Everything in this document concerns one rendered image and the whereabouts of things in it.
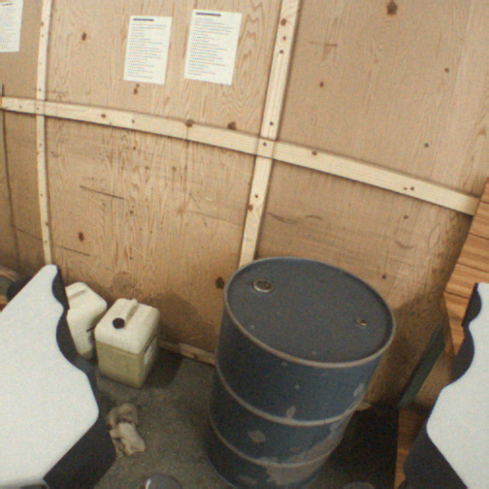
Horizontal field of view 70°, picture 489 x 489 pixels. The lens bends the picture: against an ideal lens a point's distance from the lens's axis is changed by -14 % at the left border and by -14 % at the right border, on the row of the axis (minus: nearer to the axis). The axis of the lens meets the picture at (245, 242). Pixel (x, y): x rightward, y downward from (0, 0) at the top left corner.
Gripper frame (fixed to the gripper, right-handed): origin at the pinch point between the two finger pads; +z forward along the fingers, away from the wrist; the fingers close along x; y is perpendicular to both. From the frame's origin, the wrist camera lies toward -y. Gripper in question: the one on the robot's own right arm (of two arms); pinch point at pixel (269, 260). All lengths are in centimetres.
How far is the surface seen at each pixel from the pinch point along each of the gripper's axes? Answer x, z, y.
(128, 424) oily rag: -59, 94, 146
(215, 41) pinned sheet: -22, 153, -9
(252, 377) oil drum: -2, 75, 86
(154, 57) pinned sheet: -50, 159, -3
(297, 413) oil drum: 12, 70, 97
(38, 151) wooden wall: -124, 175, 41
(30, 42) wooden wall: -125, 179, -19
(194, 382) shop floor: -35, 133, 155
